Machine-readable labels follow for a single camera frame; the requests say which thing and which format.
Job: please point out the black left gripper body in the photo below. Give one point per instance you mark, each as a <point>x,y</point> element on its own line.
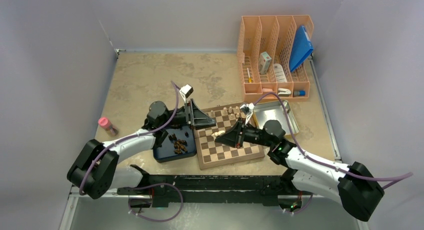
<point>179,117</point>

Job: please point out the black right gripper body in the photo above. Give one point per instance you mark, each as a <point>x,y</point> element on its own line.
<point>253,135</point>

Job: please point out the light chess knight piece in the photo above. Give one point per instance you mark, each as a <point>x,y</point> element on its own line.
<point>218,133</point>

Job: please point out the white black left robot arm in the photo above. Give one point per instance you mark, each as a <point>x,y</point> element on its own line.
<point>94,169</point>

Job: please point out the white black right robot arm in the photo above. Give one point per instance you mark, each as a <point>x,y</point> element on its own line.
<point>352,186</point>

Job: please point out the dark chess pieces pile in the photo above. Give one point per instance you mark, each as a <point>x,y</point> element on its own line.
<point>180,145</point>

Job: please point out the wooden chess board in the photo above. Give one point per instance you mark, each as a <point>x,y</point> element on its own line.
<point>213,150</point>

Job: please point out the dark blue plastic tray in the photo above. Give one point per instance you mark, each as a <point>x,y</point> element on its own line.
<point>165,152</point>

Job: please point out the yellow rimmed metal tray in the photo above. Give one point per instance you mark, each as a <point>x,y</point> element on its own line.
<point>274,111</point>

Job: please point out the white stapler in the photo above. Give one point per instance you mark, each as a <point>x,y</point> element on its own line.
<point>284,92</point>

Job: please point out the orange white pen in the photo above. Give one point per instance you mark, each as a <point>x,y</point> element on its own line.
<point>249,75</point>

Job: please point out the white labelled bottle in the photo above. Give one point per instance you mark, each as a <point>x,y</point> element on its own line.
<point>280,75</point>

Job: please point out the blue grey small cylinder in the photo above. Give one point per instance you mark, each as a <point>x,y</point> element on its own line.
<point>299,93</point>

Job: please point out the white green small box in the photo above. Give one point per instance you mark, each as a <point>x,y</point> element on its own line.
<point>264,61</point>

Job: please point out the pink capped bottle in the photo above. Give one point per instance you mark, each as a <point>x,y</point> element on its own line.
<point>107,126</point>

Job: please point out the orange plastic file organizer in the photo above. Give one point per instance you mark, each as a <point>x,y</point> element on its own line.
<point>275,35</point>

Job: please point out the blue folder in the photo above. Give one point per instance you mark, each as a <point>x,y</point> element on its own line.
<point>302,47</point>

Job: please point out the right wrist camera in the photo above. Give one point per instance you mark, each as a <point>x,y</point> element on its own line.
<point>246,112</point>

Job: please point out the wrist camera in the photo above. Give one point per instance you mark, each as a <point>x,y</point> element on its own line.
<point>246,112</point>
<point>185,91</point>

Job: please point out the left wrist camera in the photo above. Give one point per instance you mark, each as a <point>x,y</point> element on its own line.
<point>185,91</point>

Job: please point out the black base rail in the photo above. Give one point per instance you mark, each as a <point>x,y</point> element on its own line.
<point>268,190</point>

